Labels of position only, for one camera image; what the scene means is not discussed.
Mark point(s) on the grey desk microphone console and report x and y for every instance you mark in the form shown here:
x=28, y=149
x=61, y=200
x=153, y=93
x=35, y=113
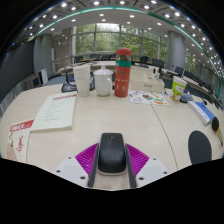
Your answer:
x=186, y=97

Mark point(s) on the dark grey computer mouse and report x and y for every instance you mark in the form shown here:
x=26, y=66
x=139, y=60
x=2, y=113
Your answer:
x=112, y=153

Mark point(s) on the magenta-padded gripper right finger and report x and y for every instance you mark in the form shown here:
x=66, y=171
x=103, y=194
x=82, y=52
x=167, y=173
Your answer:
x=140, y=160

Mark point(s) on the black mouse pad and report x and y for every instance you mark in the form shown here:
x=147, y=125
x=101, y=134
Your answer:
x=200, y=146

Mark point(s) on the red bottle with green band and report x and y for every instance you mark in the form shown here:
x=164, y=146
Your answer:
x=123, y=76

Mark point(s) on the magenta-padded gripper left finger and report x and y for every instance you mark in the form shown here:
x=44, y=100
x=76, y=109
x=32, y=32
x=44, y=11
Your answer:
x=85, y=158

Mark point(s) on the colourful sticker sheet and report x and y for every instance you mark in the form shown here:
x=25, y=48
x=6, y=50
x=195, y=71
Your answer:
x=148, y=98

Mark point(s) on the white lidded mug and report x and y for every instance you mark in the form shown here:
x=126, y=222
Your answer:
x=102, y=83

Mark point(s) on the white booklet with red header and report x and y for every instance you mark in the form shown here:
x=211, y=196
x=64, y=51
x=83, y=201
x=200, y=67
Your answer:
x=55, y=111

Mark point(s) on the long curved conference desk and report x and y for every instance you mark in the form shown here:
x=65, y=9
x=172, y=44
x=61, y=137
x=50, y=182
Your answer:
x=100, y=65

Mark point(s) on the dark office chairs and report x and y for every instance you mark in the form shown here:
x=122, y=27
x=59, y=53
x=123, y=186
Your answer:
x=156, y=62

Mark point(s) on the ceiling lights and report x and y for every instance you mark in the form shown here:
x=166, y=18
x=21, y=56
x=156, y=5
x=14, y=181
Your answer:
x=133, y=13

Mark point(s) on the green printed paper cup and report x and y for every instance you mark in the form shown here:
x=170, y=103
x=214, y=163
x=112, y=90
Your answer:
x=178, y=90

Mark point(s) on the white cardboard box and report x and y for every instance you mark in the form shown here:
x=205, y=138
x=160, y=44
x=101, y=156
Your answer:
x=146, y=85

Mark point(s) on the black handheld microphone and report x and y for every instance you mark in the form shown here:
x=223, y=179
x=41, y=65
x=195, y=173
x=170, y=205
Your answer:
x=216, y=124

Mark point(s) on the red and white leaflet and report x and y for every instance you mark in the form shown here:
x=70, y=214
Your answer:
x=19, y=140

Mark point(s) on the white paper cup stack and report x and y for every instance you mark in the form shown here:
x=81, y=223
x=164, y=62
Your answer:
x=82, y=80

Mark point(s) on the black desk microphone console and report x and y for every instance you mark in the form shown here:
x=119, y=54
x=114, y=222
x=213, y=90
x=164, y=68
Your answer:
x=67, y=87

